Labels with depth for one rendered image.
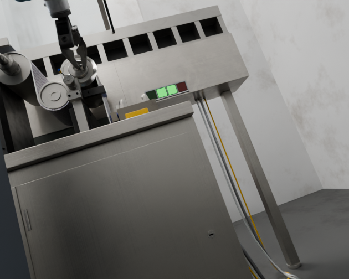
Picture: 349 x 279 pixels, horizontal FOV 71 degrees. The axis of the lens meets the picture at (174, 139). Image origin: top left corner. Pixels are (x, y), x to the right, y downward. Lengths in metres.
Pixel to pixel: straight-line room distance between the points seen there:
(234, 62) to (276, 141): 2.07
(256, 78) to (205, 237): 3.13
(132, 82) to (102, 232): 0.93
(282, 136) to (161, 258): 3.01
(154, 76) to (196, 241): 0.99
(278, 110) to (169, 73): 2.39
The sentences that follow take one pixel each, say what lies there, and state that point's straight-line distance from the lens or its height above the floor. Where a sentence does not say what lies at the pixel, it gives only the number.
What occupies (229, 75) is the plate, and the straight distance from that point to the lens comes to 1.53.
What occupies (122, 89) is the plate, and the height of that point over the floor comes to 1.27.
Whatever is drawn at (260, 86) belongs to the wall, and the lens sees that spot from 3.65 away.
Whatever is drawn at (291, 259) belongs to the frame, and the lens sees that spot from 1.71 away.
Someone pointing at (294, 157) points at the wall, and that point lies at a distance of 3.57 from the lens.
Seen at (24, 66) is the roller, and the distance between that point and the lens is 1.22.
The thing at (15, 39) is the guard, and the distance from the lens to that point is 1.70.
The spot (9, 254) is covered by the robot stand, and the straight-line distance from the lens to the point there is 0.44.
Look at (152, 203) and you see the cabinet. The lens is 0.70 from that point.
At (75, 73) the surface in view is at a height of 1.23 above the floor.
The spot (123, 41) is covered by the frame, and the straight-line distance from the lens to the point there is 1.57.
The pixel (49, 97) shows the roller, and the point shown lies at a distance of 1.11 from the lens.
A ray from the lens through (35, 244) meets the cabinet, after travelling 0.77.
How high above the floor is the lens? 0.68
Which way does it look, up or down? 10 degrees up
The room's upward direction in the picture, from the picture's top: 19 degrees counter-clockwise
